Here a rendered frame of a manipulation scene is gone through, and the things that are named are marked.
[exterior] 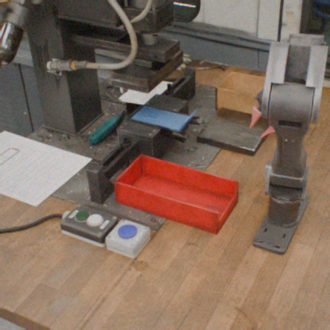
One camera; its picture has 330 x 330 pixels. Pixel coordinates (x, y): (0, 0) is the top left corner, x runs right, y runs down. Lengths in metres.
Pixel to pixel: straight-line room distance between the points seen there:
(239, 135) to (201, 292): 0.52
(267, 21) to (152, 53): 0.67
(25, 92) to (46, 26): 1.34
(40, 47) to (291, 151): 0.72
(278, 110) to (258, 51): 1.01
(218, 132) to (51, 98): 0.45
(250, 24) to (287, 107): 1.03
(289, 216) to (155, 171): 0.34
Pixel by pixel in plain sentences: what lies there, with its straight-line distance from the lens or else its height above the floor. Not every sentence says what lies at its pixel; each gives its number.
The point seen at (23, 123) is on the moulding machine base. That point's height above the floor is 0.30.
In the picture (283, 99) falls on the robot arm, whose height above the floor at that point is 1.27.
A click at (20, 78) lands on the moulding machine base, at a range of 2.66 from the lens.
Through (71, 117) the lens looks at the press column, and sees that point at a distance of 1.46.
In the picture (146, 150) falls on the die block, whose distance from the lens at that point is 1.32.
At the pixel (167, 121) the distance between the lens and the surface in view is 1.34.
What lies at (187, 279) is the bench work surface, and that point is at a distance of 1.05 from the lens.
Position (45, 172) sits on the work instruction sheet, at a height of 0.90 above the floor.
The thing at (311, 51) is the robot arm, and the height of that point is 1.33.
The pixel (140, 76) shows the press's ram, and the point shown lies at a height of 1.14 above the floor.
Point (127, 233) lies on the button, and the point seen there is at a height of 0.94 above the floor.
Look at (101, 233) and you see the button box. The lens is 1.12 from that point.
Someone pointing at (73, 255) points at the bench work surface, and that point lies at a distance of 1.13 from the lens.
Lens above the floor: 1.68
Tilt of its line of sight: 34 degrees down
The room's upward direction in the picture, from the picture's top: 1 degrees counter-clockwise
